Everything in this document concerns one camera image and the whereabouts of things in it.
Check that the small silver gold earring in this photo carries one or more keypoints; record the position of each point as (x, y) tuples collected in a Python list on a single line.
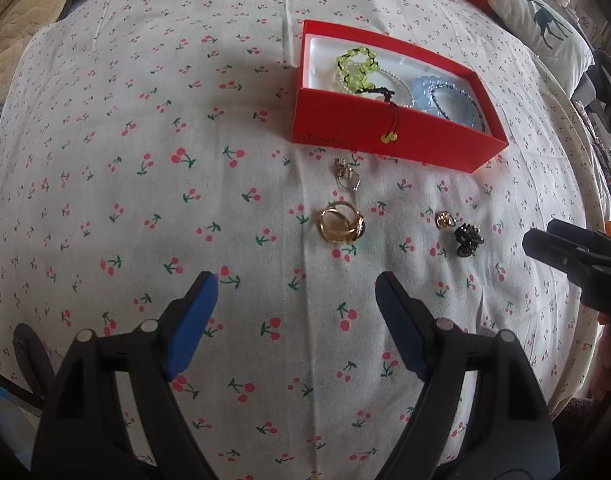
[(346, 176)]

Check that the black flower hair clip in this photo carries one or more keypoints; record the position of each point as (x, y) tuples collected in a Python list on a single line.
[(469, 239)]

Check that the white deer print pillow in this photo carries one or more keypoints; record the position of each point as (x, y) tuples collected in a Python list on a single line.
[(559, 46)]

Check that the right hand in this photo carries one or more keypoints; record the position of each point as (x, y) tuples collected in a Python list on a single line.
[(601, 381)]

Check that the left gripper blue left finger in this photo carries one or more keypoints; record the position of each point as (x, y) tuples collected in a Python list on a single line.
[(184, 322)]

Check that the grey office chair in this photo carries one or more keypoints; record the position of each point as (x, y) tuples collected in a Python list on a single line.
[(594, 93)]

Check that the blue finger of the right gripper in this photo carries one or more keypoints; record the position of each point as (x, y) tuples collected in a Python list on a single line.
[(556, 252), (593, 241)]

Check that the red cardboard box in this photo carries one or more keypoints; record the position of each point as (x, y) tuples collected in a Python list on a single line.
[(365, 92)]

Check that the cherry print bed sheet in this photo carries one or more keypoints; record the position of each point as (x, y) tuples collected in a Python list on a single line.
[(145, 141)]

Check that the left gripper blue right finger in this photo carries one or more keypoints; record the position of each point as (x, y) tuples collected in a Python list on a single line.
[(407, 322)]

